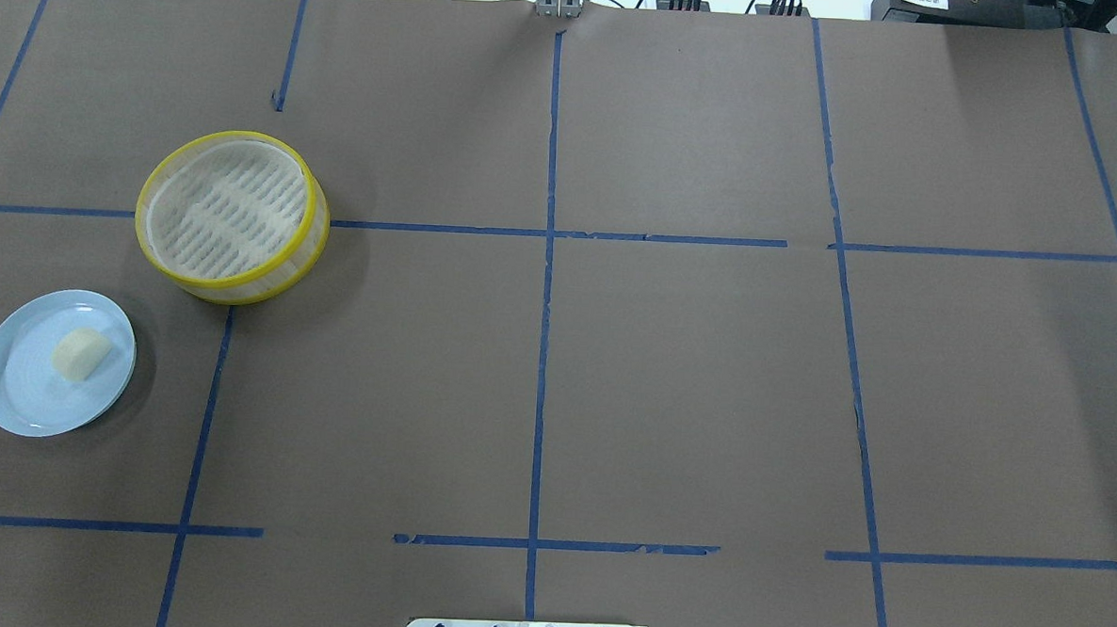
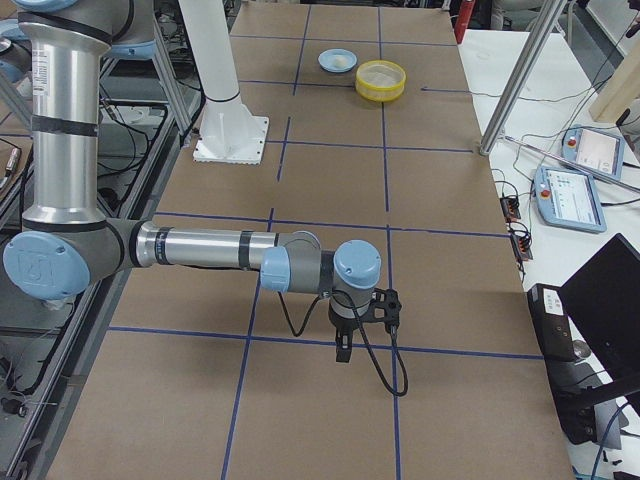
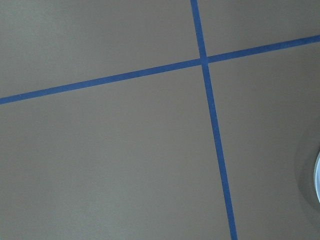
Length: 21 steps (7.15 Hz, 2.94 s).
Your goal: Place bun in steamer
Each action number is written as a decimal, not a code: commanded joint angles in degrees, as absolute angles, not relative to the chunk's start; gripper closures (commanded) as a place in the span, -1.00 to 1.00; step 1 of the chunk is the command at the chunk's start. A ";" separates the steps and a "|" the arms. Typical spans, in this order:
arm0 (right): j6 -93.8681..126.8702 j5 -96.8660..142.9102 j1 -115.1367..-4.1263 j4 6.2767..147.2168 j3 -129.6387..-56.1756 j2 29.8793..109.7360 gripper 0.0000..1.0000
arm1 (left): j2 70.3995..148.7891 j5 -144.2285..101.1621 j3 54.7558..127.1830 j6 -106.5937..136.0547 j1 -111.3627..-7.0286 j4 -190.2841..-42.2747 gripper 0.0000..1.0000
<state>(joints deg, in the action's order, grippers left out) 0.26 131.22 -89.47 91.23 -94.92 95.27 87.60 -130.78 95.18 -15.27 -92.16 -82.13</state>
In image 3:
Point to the light blue plate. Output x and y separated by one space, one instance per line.
316 177

